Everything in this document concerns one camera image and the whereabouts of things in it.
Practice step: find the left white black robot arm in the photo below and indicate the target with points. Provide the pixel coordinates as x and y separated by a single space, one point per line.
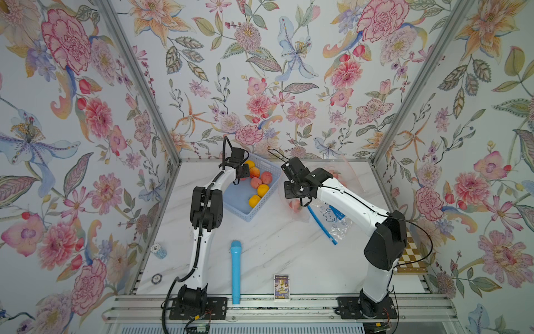
189 294

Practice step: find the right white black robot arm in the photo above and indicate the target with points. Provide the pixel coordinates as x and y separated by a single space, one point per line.
359 272

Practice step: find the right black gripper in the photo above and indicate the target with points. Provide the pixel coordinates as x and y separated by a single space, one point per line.
288 191

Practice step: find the yellow peach top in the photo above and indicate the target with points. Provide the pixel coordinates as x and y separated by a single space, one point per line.
250 164

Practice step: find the wooden chessboard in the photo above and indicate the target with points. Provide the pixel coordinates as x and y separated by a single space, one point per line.
411 261

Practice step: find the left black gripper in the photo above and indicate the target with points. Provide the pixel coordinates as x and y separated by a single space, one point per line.
245 171

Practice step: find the yellow peach front centre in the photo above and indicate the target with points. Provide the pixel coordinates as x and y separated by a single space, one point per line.
262 190

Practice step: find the clear blue zip-top bag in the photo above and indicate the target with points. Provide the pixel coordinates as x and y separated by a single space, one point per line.
332 222

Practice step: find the single poker chip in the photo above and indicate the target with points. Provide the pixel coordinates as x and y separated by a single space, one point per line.
156 279

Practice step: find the yellow peach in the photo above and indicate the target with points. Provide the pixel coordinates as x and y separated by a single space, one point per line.
250 164
262 190

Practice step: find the blue patterned poker chip stack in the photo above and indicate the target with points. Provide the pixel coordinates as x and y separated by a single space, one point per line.
158 251

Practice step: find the light blue toy microphone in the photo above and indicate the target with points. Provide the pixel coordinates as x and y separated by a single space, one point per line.
236 251

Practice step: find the pink peach centre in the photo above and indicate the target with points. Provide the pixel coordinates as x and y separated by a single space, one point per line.
255 183

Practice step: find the blue perforated plastic basket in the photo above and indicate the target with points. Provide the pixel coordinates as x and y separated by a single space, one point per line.
236 197

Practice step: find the small purple card box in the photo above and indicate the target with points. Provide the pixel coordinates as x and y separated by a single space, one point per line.
281 287

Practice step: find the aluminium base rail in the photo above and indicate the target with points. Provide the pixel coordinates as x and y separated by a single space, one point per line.
300 308

